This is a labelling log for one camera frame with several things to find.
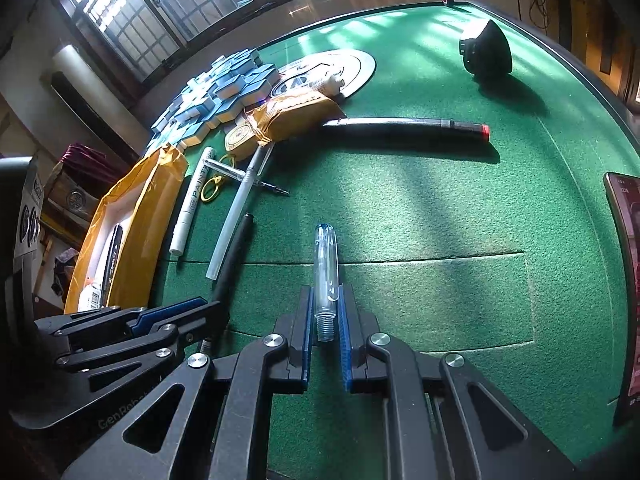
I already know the frosted white pen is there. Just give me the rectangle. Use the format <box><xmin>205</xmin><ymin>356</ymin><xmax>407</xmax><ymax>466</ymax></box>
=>
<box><xmin>206</xmin><ymin>145</ymin><xmax>275</xmax><ymax>281</ymax></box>

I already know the tangled wire on wall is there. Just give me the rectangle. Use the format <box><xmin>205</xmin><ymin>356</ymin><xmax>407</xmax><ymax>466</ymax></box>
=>
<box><xmin>529</xmin><ymin>0</ymin><xmax>552</xmax><ymax>27</ymax></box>

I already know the yellow keychain toy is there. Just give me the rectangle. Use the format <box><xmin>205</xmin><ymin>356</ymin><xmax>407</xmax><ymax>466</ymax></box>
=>
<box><xmin>202</xmin><ymin>122</ymin><xmax>264</xmax><ymax>207</ymax></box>

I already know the barred window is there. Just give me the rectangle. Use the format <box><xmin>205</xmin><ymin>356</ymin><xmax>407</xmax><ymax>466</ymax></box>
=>
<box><xmin>50</xmin><ymin>0</ymin><xmax>518</xmax><ymax>88</ymax></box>

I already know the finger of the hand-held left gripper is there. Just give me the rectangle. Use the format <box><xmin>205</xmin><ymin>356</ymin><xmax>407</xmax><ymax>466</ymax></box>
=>
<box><xmin>10</xmin><ymin>301</ymin><xmax>231</xmax><ymax>438</ymax></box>
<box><xmin>35</xmin><ymin>297</ymin><xmax>209</xmax><ymax>342</ymax></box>

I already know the white paint marker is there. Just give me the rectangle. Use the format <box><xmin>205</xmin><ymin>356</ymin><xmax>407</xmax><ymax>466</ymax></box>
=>
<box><xmin>169</xmin><ymin>146</ymin><xmax>217</xmax><ymax>256</ymax></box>

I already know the clear gel pen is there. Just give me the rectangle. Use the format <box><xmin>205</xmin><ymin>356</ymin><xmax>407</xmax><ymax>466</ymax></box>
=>
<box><xmin>313</xmin><ymin>223</ymin><xmax>342</xmax><ymax>344</ymax></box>

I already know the round white disc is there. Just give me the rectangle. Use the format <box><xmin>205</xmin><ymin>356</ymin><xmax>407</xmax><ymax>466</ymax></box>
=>
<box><xmin>272</xmin><ymin>49</ymin><xmax>376</xmax><ymax>104</ymax></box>

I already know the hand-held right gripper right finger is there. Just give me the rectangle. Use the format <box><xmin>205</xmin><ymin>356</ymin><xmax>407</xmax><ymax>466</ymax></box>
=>
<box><xmin>339</xmin><ymin>284</ymin><xmax>576</xmax><ymax>480</ymax></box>

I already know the thick black pen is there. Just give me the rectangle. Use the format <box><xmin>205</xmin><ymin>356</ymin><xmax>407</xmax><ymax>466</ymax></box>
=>
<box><xmin>98</xmin><ymin>224</ymin><xmax>125</xmax><ymax>309</ymax></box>

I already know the gold snack packet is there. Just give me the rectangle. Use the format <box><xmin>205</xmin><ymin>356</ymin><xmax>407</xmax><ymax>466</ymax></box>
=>
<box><xmin>246</xmin><ymin>92</ymin><xmax>347</xmax><ymax>147</ymax></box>

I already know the white box with yellow tape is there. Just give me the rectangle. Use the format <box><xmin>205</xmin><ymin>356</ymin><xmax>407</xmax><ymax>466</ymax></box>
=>
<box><xmin>64</xmin><ymin>144</ymin><xmax>190</xmax><ymax>314</ymax></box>

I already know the black smartphone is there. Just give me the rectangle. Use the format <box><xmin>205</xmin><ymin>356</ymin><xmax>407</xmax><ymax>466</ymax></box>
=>
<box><xmin>603</xmin><ymin>172</ymin><xmax>640</xmax><ymax>429</ymax></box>

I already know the white teal medicine box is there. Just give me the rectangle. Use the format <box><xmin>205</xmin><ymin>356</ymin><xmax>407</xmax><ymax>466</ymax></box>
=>
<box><xmin>79</xmin><ymin>280</ymin><xmax>104</xmax><ymax>312</ymax></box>

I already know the pile of blue mahjong tiles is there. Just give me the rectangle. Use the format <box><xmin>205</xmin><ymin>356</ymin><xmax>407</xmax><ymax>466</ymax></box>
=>
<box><xmin>147</xmin><ymin>49</ymin><xmax>282</xmax><ymax>149</ymax></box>

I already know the black round device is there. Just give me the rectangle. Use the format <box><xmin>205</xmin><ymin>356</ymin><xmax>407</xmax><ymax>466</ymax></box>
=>
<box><xmin>458</xmin><ymin>18</ymin><xmax>514</xmax><ymax>79</ymax></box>

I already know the thin clear pen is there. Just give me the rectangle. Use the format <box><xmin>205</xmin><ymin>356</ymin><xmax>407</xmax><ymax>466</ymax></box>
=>
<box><xmin>205</xmin><ymin>157</ymin><xmax>291</xmax><ymax>196</ymax></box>

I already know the dark grey pen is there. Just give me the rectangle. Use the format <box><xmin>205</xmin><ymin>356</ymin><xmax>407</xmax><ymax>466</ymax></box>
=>
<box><xmin>200</xmin><ymin>212</ymin><xmax>256</xmax><ymax>357</ymax></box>

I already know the long black marker red end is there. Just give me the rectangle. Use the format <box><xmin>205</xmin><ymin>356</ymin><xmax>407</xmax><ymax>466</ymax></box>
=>
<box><xmin>322</xmin><ymin>115</ymin><xmax>491</xmax><ymax>142</ymax></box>

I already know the maroon cloth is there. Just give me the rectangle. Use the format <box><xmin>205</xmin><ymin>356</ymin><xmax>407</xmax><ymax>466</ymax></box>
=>
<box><xmin>66</xmin><ymin>142</ymin><xmax>119</xmax><ymax>182</ymax></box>

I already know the white ointment tube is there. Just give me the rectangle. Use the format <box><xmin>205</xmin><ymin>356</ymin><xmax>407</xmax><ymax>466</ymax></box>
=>
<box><xmin>300</xmin><ymin>71</ymin><xmax>347</xmax><ymax>97</ymax></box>

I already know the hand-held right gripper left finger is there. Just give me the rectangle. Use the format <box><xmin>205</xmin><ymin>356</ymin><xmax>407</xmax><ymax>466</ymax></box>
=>
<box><xmin>60</xmin><ymin>285</ymin><xmax>316</xmax><ymax>480</ymax></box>

